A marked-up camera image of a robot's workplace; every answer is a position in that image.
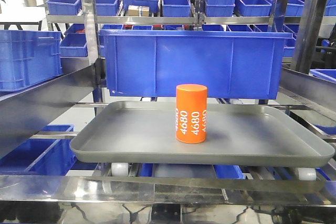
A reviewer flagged orange cylindrical capacitor 4680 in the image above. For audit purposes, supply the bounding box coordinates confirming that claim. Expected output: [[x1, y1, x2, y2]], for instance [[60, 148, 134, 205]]
[[175, 84, 208, 144]]

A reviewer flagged cardboard box on shelf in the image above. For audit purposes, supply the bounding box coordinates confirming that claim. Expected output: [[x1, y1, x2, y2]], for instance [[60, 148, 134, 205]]
[[127, 5, 150, 17]]

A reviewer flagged stainless steel shelf rack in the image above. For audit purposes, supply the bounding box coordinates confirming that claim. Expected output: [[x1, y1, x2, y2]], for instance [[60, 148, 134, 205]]
[[0, 0, 336, 224]]

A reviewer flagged grey metal tray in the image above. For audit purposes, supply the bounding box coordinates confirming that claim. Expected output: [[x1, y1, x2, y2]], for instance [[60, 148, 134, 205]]
[[70, 101, 335, 168]]

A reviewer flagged large blue plastic bin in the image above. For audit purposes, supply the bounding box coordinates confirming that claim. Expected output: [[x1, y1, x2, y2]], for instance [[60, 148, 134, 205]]
[[102, 30, 292, 99]]

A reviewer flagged blue bin lower left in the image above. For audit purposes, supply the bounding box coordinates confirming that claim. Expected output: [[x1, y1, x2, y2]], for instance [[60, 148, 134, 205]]
[[1, 138, 77, 176]]

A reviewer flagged blue crate at left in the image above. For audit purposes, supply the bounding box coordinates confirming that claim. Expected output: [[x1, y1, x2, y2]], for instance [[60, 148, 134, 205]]
[[1, 30, 63, 92]]

